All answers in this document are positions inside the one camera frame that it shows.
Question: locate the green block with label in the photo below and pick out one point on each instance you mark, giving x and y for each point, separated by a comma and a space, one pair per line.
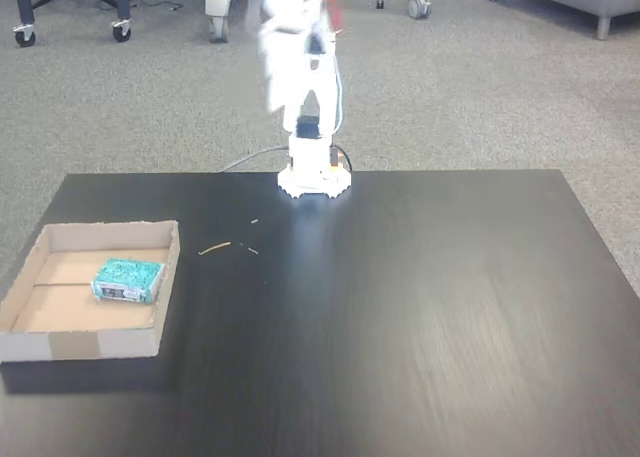
127, 281

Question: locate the shallow cardboard box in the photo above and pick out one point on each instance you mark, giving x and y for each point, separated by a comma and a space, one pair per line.
95, 322

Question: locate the long wood splinter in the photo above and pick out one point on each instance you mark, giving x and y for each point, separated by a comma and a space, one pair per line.
215, 248

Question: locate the black cart frame with casters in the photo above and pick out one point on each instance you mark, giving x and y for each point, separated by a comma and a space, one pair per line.
121, 7

